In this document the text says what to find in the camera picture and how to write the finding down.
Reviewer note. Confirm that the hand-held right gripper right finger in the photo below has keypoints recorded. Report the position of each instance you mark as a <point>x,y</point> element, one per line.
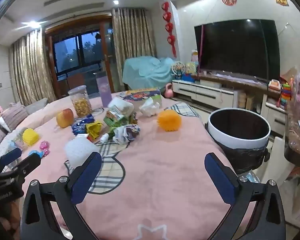
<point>221,180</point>

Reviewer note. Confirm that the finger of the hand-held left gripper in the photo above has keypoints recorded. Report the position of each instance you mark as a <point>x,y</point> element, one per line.
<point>11,155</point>
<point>27,163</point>

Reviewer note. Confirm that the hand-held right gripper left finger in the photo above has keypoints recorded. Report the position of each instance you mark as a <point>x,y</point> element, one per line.
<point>86,177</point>

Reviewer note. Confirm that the white translucent plastic cup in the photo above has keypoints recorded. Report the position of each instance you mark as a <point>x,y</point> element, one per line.
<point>80,151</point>

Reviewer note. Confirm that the white round waste bin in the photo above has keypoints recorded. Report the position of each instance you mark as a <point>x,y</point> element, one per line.
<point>239,141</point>

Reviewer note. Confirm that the small white bottle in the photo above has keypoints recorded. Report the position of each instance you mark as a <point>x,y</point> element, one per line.
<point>105,137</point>

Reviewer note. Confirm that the yellow snack packet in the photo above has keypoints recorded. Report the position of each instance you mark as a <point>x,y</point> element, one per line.
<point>93,130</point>

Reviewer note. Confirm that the dark blue snack packet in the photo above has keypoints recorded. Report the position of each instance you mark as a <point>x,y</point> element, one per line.
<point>81,127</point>

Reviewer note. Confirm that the printed wrapper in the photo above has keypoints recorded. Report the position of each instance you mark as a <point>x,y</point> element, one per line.
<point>126,133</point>

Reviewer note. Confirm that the orange spiky ball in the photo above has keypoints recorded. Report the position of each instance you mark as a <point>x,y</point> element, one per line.
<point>169,120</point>

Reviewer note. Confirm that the white plastic bag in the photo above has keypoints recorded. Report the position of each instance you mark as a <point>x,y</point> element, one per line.
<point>148,108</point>

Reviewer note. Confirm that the light blue plastic toy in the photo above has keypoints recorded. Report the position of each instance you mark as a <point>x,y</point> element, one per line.
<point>12,146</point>

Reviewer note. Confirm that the pink plastic toy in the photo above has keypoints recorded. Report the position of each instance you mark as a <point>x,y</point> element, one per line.
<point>45,147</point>

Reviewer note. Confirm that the yellow spiky toy cup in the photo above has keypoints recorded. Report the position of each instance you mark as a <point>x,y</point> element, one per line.
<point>30,136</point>

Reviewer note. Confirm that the grey sofa cushion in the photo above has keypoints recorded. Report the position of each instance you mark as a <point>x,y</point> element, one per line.
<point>36,105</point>

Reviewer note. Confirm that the pink blanket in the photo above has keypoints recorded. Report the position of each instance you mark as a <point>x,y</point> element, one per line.
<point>164,167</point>

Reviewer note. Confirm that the red yellow apple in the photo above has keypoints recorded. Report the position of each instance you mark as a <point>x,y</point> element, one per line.
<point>64,117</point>

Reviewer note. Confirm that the clear jar of snack balls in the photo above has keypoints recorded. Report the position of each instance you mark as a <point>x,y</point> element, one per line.
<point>80,102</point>

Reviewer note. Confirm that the marble side table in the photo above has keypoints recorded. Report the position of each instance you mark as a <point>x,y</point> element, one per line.
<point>295,145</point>

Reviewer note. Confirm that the purple bottle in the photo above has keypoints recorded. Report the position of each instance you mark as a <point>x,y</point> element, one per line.
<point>104,90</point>

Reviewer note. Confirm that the white television cabinet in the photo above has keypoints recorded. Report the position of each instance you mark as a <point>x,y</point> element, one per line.
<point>209,90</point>

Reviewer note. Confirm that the beige curtain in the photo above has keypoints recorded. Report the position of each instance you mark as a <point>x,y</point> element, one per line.
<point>31,65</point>
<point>133,35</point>

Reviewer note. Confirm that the colourful toy box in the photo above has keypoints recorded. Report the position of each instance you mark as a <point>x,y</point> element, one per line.
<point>145,96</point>

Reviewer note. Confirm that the pink kettlebell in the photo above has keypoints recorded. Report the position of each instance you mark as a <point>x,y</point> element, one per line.
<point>168,91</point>

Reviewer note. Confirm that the blue toy vehicle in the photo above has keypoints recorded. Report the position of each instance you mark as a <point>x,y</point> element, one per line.
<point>187,78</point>

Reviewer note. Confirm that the ferris wheel toy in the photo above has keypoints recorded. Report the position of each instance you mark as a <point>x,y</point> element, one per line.
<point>177,68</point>

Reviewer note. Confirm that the wooden glass sliding door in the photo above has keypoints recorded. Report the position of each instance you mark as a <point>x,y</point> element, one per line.
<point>77,52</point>

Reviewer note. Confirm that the teal covered armchair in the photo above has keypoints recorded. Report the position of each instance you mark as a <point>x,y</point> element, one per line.
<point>146,71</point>

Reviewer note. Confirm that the pink white toy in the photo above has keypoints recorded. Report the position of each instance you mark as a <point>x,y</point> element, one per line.
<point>194,56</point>

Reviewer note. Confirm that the ceiling light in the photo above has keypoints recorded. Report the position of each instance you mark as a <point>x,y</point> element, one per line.
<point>32,24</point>
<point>115,2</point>

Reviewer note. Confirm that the black television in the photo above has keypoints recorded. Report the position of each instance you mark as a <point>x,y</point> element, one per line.
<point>237,47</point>

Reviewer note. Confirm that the red hanging heart decoration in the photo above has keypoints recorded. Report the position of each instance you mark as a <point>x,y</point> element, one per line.
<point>168,25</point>

